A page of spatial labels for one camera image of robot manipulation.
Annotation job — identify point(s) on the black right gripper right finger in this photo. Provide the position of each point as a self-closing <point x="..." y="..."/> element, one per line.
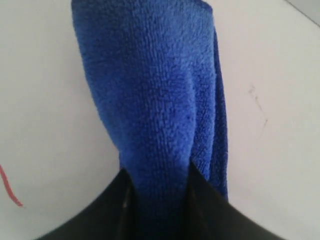
<point x="211" y="217"/>

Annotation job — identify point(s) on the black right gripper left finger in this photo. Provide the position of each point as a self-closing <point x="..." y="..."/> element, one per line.
<point x="109" y="217"/>

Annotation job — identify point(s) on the blue microfibre cloth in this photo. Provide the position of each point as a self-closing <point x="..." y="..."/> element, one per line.
<point x="154" y="73"/>

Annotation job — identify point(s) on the white board with aluminium frame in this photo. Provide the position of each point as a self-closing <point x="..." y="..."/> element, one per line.
<point x="58" y="156"/>

